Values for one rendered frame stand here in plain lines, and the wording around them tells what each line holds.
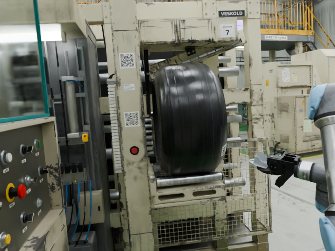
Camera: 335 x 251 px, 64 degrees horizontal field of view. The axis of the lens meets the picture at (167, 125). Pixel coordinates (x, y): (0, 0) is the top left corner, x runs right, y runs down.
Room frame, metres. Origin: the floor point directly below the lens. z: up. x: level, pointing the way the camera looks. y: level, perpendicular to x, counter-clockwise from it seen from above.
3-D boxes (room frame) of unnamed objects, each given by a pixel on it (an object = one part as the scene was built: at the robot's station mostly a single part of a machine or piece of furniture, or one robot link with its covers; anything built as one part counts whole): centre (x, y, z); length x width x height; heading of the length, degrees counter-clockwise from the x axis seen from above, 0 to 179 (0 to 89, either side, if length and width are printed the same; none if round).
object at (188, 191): (1.33, -0.08, 0.84); 0.36 x 0.09 x 0.06; 97
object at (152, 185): (1.45, 0.11, 0.90); 0.40 x 0.03 x 0.10; 7
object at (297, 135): (5.65, -2.82, 0.62); 0.91 x 0.58 x 1.25; 110
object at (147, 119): (1.82, 0.20, 1.05); 0.20 x 0.15 x 0.30; 97
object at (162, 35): (1.78, -0.16, 1.71); 0.61 x 0.25 x 0.15; 97
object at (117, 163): (1.38, 0.26, 1.19); 0.05 x 0.04 x 0.48; 7
